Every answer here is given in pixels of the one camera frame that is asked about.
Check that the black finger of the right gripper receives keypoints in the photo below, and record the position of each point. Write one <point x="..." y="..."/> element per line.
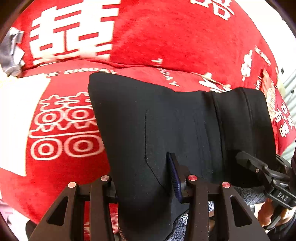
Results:
<point x="283" y="164"/>
<point x="250" y="162"/>

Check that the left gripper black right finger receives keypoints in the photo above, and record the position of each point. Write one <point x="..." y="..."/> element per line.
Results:
<point x="233" y="220"/>

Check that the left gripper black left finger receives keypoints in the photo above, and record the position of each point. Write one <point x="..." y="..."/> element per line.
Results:
<point x="64" y="220"/>

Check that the black pants grey waistband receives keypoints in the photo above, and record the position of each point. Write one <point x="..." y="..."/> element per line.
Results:
<point x="141" y="122"/>

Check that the person's right hand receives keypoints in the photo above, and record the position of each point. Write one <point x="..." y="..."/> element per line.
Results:
<point x="267" y="210"/>

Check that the red printed gift bag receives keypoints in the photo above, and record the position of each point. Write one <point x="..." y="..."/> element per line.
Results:
<point x="281" y="120"/>

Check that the red quilt white characters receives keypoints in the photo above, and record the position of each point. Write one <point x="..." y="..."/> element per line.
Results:
<point x="186" y="46"/>

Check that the white bed sheet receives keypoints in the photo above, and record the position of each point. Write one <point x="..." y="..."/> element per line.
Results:
<point x="19" y="98"/>

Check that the grey cloth at bedhead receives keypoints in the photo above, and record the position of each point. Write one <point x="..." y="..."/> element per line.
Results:
<point x="12" y="55"/>

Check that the red pillow white character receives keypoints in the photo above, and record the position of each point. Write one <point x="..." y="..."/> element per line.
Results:
<point x="60" y="30"/>

